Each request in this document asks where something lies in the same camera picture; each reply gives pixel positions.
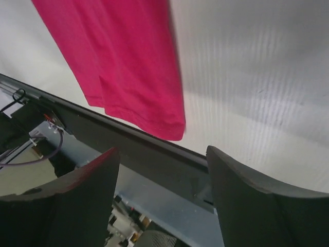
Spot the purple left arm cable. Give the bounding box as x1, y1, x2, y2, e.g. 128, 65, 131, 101
0, 127, 64, 169

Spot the pink t shirt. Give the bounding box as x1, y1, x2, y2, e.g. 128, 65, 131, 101
33, 1, 186, 141

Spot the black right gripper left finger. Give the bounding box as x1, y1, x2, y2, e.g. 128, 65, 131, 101
1, 148, 120, 246

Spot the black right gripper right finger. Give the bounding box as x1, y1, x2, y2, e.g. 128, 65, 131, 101
206, 146, 328, 246

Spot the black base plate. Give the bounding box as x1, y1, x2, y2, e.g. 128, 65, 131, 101
1, 75, 213, 209

